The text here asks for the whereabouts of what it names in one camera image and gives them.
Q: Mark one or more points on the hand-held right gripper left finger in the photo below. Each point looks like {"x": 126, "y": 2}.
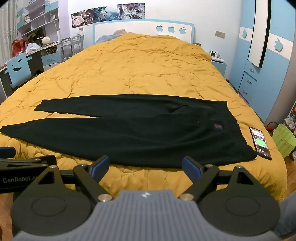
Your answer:
{"x": 101, "y": 164}

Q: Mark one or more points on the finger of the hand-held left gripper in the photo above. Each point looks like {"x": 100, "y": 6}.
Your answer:
{"x": 7, "y": 153}
{"x": 49, "y": 160}

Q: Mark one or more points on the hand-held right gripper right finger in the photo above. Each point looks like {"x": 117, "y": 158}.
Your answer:
{"x": 191, "y": 166}

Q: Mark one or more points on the black pants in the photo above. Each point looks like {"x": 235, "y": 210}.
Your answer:
{"x": 138, "y": 136}

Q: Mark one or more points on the black smartphone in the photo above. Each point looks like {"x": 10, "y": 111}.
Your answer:
{"x": 260, "y": 142}

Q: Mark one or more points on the blue chair with face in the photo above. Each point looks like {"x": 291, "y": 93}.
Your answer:
{"x": 18, "y": 69}

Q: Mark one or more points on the green plastic basket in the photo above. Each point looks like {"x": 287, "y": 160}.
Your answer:
{"x": 284, "y": 139}

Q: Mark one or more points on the cluttered desk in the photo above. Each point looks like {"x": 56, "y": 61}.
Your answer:
{"x": 49, "y": 58}

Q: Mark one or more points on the blue nightstand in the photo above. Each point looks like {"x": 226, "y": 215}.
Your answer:
{"x": 219, "y": 66}

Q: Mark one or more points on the yellow quilt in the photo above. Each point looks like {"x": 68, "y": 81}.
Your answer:
{"x": 138, "y": 64}

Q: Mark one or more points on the red bag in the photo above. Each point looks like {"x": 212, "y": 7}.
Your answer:
{"x": 19, "y": 46}

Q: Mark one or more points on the white plastic bag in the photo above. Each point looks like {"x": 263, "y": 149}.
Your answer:
{"x": 33, "y": 47}

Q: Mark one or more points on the person's blue trouser leg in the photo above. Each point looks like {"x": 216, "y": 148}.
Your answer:
{"x": 288, "y": 215}

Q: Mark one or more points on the cluttered storage rack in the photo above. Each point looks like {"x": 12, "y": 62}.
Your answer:
{"x": 291, "y": 120}

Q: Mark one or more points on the beige curtain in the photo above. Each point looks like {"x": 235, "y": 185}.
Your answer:
{"x": 7, "y": 39}

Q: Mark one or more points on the grey trolley cart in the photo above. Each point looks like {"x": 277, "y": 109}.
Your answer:
{"x": 72, "y": 47}

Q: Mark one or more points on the black and white headphones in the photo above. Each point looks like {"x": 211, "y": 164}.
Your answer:
{"x": 215, "y": 53}

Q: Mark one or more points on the white round lamp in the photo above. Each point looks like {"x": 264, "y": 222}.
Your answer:
{"x": 45, "y": 40}

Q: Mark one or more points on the blue pillow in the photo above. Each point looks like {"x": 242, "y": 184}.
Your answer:
{"x": 106, "y": 38}

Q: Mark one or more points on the blue and white wardrobe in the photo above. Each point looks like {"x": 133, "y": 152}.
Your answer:
{"x": 282, "y": 69}

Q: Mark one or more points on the white and blue shelf unit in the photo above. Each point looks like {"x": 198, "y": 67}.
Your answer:
{"x": 37, "y": 16}

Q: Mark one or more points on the white and blue headboard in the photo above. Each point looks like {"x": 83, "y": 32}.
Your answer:
{"x": 143, "y": 29}

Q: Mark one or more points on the beige wall switch plate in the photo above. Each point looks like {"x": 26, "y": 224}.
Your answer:
{"x": 220, "y": 34}

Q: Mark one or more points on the wall poster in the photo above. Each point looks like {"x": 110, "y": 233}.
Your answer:
{"x": 106, "y": 14}

